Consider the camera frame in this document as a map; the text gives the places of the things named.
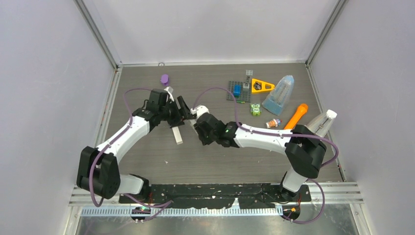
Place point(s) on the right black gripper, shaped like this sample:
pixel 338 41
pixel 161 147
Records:
pixel 200 130

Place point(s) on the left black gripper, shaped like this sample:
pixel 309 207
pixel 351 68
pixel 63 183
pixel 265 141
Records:
pixel 176 121

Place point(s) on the slim white remote control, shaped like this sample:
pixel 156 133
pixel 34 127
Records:
pixel 177 135

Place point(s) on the white air conditioner remote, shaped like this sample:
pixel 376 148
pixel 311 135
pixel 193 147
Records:
pixel 194 125

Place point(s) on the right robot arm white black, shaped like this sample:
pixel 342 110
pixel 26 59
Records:
pixel 304 150

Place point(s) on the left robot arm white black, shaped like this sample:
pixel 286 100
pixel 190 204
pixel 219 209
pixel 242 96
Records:
pixel 98 169

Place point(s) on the purple plastic toy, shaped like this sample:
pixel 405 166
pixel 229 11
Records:
pixel 165 79

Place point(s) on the green owl toy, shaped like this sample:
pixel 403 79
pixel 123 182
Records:
pixel 255 109

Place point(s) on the blue lego brick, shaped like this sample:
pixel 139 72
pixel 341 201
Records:
pixel 237 90

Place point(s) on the grey lego baseplate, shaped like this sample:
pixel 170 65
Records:
pixel 245 94

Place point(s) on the yellow triangle toy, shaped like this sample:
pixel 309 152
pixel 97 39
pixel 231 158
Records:
pixel 259 86

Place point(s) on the small figurine bottle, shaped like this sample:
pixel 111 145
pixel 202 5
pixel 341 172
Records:
pixel 273 123

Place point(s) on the grey lego piece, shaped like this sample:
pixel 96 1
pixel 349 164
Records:
pixel 248 77

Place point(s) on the orange toy microphone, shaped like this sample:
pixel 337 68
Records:
pixel 299 113

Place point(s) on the white metronome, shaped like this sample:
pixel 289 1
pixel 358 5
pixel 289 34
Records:
pixel 321 124

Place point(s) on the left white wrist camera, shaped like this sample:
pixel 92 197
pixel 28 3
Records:
pixel 169 90

